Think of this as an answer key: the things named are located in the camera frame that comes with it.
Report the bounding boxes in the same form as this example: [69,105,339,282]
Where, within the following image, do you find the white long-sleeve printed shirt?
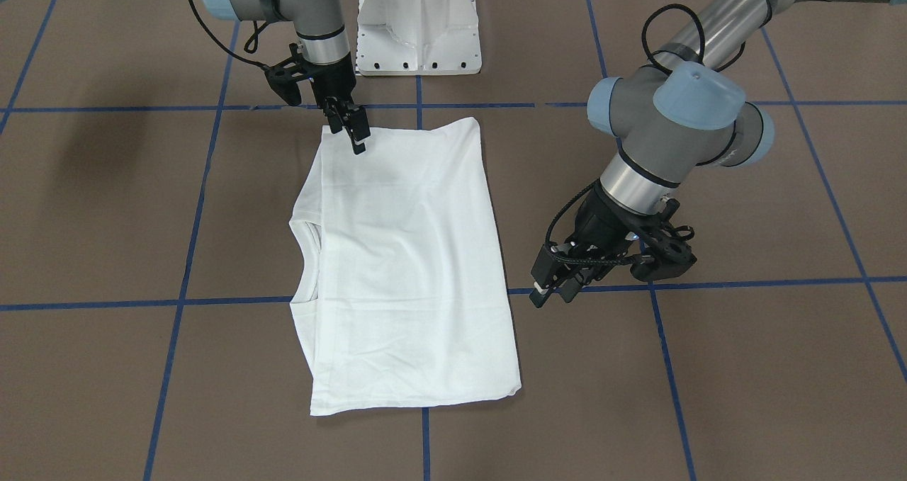
[289,117,522,417]

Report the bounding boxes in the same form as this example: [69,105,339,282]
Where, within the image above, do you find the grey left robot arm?
[530,0,905,307]

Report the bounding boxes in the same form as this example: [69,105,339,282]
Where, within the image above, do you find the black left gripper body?
[542,183,697,287]

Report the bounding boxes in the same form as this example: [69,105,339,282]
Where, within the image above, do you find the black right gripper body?
[265,43,357,110]

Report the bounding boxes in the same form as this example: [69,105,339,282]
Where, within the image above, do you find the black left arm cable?
[546,3,709,269]

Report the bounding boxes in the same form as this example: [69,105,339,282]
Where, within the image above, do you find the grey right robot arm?
[188,0,371,154]

